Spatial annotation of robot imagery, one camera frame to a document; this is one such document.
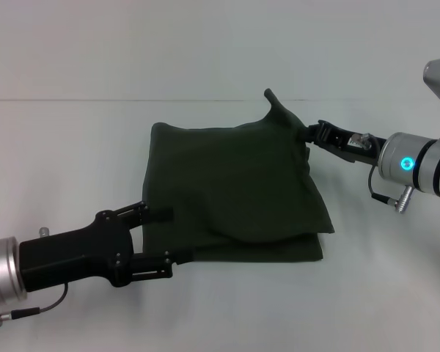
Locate silver right wrist connector plug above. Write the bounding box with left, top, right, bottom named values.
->
left=348, top=132, right=374, bottom=150

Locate dark green t-shirt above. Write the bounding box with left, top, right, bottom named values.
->
left=141, top=87, right=335, bottom=263

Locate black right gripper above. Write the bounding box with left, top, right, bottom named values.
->
left=296, top=118, right=389, bottom=169

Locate silver right arm cable plug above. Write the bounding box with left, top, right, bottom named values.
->
left=367, top=164, right=415, bottom=217

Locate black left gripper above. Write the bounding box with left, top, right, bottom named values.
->
left=18, top=200, right=198, bottom=293

